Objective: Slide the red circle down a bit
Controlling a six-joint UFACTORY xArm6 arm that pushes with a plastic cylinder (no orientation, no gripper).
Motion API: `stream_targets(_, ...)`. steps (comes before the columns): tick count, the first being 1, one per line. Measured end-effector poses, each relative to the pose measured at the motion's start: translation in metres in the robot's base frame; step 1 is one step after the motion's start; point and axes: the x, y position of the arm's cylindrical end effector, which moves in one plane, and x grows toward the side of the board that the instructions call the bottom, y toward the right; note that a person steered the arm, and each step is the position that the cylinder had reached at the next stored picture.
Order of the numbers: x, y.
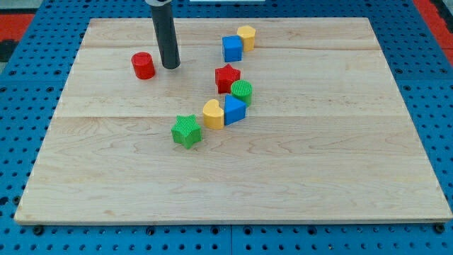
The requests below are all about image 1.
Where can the red cylinder block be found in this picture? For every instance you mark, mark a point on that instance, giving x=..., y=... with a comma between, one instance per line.
x=143, y=65

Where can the green star block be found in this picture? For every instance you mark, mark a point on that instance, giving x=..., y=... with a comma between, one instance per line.
x=186, y=131

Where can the light wooden board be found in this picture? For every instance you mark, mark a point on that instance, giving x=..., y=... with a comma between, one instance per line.
x=327, y=138

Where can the green cylinder block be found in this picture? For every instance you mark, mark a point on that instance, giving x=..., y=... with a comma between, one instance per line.
x=242, y=90

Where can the yellow hexagon block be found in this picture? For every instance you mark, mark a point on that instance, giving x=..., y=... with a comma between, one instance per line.
x=247, y=35

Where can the blue triangle block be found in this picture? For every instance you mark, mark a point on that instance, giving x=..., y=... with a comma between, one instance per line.
x=234, y=110

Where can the blue cube block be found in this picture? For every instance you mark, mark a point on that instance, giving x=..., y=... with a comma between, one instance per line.
x=232, y=48

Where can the yellow heart block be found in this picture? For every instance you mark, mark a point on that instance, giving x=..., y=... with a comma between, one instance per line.
x=213, y=115

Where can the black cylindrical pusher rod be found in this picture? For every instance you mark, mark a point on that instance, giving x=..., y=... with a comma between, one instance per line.
x=162, y=18

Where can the red star block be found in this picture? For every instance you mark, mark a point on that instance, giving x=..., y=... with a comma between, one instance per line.
x=224, y=77

